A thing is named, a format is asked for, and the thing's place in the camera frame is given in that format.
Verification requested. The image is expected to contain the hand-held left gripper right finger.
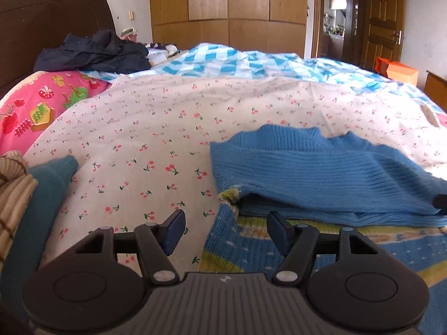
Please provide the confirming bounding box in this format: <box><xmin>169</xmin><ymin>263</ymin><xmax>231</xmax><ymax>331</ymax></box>
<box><xmin>266</xmin><ymin>211</ymin><xmax>382</xmax><ymax>285</ymax></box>

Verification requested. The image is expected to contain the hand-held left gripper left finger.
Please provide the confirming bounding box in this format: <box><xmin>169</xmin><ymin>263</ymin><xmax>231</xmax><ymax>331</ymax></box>
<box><xmin>75</xmin><ymin>209</ymin><xmax>186</xmax><ymax>285</ymax></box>

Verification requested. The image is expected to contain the blue knit sweater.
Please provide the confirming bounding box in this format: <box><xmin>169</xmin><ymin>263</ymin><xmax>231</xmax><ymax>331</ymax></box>
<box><xmin>198</xmin><ymin>124</ymin><xmax>447</xmax><ymax>299</ymax></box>

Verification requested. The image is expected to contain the dark navy clothes pile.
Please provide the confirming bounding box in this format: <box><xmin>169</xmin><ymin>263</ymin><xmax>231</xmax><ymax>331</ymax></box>
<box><xmin>33</xmin><ymin>30</ymin><xmax>152</xmax><ymax>75</ymax></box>

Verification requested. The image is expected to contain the wooden cabinet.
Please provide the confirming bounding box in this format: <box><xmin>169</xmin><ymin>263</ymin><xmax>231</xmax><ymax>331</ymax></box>
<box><xmin>425</xmin><ymin>70</ymin><xmax>447</xmax><ymax>113</ymax></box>

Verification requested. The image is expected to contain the cherry print bedsheet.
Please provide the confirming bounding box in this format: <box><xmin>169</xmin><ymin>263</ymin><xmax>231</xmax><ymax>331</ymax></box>
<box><xmin>21</xmin><ymin>73</ymin><xmax>447</xmax><ymax>276</ymax></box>

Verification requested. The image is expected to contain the orange box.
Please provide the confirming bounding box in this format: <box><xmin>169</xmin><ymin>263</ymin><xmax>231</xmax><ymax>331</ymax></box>
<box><xmin>374</xmin><ymin>56</ymin><xmax>419</xmax><ymax>86</ymax></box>

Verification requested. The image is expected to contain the teal cloth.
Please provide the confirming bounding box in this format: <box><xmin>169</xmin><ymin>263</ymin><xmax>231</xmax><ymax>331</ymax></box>
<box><xmin>0</xmin><ymin>155</ymin><xmax>79</xmax><ymax>316</ymax></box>

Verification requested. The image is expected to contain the beige striped cloth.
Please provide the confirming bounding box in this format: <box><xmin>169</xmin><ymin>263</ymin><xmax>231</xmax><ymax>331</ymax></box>
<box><xmin>0</xmin><ymin>150</ymin><xmax>39</xmax><ymax>262</ymax></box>

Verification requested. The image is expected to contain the blue checkered quilt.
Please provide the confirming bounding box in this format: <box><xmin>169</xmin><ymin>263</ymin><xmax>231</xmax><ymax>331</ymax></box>
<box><xmin>82</xmin><ymin>42</ymin><xmax>435</xmax><ymax>107</ymax></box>

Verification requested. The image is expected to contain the pink printed blanket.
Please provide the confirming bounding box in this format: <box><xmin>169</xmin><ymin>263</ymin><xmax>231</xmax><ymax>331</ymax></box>
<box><xmin>0</xmin><ymin>70</ymin><xmax>112</xmax><ymax>156</ymax></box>

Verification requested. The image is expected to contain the wooden door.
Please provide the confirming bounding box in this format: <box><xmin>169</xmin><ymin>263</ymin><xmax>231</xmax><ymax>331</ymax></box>
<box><xmin>358</xmin><ymin>0</ymin><xmax>406</xmax><ymax>68</ymax></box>

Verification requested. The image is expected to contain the wooden wardrobe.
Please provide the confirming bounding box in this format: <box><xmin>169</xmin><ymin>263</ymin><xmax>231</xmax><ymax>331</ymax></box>
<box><xmin>148</xmin><ymin>0</ymin><xmax>308</xmax><ymax>58</ymax></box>

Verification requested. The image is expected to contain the dark brown headboard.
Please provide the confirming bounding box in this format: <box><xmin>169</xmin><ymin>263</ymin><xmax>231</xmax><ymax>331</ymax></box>
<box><xmin>0</xmin><ymin>0</ymin><xmax>117</xmax><ymax>98</ymax></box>

